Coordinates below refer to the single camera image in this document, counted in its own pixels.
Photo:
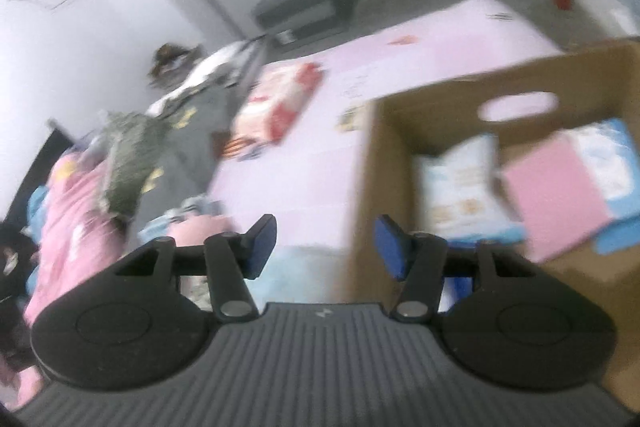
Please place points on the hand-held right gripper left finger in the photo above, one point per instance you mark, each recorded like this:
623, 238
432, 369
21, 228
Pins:
261, 244

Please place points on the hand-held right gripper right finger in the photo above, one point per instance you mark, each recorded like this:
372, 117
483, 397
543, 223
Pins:
392, 252

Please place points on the brown cardboard box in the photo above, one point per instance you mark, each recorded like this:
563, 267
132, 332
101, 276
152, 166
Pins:
395, 187

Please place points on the white blue cotton pad bag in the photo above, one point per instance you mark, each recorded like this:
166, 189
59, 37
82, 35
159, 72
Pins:
465, 192

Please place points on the pink flat pack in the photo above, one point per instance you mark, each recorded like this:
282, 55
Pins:
555, 197

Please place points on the blue white tissue box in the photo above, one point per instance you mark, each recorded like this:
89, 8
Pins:
607, 157

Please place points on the grey quilt with yellow figures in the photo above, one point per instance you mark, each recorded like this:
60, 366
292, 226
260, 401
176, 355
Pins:
200, 142

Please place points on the red and white packet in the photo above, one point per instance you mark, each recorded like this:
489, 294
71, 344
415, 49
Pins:
275, 102

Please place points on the green pillow with lace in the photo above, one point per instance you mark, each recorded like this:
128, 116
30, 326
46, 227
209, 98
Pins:
130, 157

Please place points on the white cloth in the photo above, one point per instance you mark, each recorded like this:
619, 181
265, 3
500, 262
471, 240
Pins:
210, 67

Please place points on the dark brown bundle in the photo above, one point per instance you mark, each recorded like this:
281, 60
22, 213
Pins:
175, 59

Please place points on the dark grey appliance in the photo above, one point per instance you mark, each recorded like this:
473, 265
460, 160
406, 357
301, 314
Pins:
305, 2

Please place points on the dark cloth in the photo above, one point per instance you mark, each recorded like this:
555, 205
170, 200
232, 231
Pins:
15, 277

